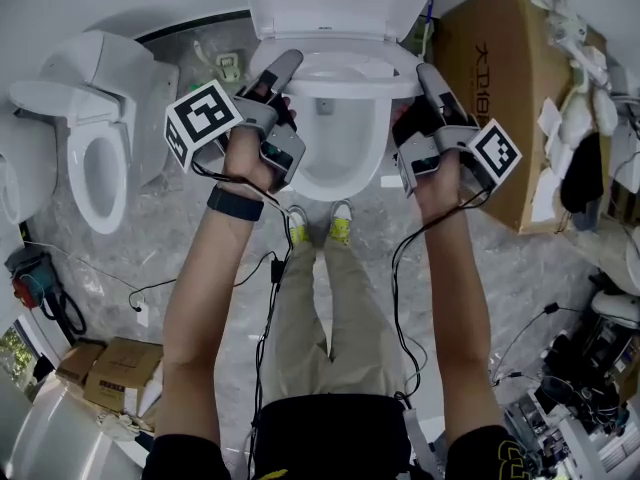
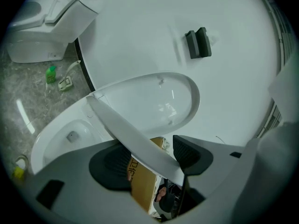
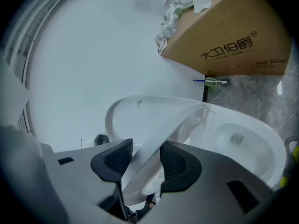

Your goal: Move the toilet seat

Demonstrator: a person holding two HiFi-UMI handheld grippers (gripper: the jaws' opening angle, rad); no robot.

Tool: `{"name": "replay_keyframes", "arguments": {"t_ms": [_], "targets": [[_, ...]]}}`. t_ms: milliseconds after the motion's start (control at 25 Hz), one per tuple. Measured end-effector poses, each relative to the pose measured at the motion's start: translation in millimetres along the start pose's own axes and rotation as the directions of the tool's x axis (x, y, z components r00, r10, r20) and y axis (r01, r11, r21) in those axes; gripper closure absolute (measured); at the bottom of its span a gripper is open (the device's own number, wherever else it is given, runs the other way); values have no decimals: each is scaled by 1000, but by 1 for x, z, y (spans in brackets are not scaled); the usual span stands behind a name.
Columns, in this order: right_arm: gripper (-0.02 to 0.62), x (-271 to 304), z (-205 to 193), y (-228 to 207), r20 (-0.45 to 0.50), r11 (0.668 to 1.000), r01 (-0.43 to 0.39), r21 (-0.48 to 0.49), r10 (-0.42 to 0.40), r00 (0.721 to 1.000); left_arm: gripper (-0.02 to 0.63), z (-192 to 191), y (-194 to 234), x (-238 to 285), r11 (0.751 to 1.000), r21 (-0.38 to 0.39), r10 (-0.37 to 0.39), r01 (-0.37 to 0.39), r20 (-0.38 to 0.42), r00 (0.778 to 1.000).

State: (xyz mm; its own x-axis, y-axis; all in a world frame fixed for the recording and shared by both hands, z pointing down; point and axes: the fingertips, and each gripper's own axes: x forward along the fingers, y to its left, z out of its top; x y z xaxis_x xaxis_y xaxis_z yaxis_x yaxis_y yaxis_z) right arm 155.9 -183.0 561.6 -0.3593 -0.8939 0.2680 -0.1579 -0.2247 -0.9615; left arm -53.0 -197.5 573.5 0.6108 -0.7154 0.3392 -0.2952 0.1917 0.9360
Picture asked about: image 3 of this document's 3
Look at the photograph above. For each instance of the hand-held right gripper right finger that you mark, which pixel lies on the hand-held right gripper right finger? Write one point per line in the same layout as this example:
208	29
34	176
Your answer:
210	190

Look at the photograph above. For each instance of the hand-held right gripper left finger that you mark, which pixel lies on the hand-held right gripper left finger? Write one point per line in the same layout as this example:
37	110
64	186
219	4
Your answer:
79	171

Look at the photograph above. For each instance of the white plastic curved part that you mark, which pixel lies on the white plastic curved part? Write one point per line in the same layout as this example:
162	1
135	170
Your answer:
154	148

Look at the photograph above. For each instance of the white toilet bowl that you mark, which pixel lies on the white toilet bowl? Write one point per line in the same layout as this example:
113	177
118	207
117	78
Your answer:
257	134

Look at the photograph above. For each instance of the person's left shoe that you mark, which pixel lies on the person's left shoe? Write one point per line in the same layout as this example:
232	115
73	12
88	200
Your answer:
283	181

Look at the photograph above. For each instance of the person's shoe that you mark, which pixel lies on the person's shoe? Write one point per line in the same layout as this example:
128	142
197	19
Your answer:
294	149
283	181

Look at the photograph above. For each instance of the person's right shoe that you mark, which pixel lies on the person's right shoe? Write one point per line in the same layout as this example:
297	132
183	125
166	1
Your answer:
294	149

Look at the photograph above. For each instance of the large brown cardboard box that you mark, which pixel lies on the large brown cardboard box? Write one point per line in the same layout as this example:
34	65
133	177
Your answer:
233	20

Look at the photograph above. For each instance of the dark grey wall holder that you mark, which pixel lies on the dark grey wall holder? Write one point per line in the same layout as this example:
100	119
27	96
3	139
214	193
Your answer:
101	139

